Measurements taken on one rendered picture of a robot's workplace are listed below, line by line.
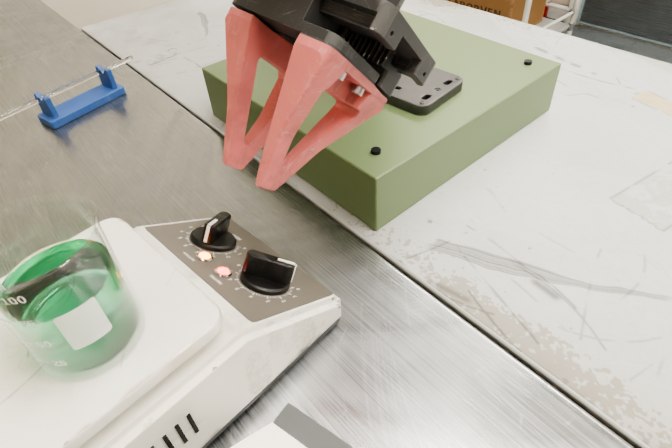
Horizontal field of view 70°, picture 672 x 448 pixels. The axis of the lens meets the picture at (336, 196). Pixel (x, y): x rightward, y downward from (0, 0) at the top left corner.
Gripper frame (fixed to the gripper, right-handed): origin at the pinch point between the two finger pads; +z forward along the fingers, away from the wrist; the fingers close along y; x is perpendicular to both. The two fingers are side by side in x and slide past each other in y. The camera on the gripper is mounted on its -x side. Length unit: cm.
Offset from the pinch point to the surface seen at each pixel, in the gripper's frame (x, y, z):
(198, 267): 2.8, -2.4, 7.8
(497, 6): 187, -74, -92
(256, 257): 4.3, 0.0, 5.5
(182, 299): -1.0, 0.8, 7.9
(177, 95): 21.2, -33.5, 1.2
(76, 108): 13.7, -39.1, 8.1
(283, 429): 5.2, 6.8, 13.0
